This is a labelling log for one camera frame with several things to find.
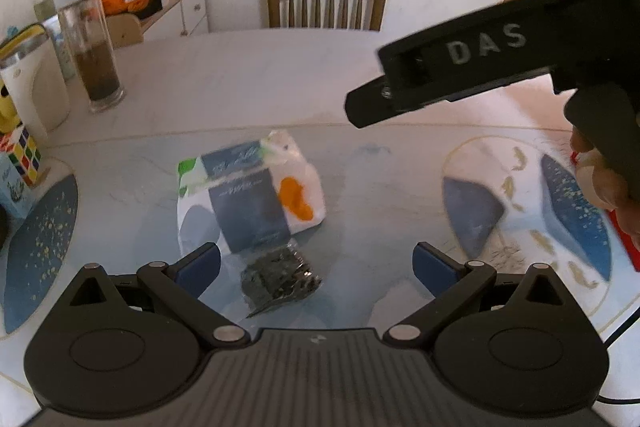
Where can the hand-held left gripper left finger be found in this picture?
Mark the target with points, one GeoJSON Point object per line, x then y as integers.
{"type": "Point", "coordinates": [200, 265]}

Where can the light blue carton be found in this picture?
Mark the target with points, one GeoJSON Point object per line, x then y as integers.
{"type": "Point", "coordinates": [12, 192]}

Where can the white blue tissue pack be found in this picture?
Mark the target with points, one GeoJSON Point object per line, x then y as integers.
{"type": "Point", "coordinates": [245, 202]}

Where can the white kettle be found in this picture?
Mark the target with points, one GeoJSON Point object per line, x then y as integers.
{"type": "Point", "coordinates": [30, 92]}

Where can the clear plastic bottle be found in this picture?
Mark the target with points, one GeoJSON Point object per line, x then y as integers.
{"type": "Point", "coordinates": [45, 2]}

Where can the red cardboard shoe box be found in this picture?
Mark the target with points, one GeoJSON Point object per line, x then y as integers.
{"type": "Point", "coordinates": [631, 258]}

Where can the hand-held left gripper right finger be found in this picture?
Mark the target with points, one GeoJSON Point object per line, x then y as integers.
{"type": "Point", "coordinates": [431, 269]}

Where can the round fish print placemat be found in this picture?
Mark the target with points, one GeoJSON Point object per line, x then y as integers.
{"type": "Point", "coordinates": [40, 247]}
{"type": "Point", "coordinates": [530, 227]}

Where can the brown wooden slatted chair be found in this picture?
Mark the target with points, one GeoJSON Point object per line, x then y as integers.
{"type": "Point", "coordinates": [327, 2]}

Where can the white sideboard with wooden top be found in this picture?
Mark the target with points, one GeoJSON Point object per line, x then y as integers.
{"type": "Point", "coordinates": [185, 9]}

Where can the rubik's cube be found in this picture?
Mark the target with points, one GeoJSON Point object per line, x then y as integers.
{"type": "Point", "coordinates": [21, 154]}

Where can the dark clear snack bag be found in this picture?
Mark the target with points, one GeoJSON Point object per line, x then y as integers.
{"type": "Point", "coordinates": [280, 279]}

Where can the person's right hand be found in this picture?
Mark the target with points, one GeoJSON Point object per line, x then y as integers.
{"type": "Point", "coordinates": [592, 179]}

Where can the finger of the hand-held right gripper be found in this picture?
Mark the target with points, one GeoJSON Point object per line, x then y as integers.
{"type": "Point", "coordinates": [367, 106]}

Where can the glass tumbler with white lid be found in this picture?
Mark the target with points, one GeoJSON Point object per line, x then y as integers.
{"type": "Point", "coordinates": [92, 52]}

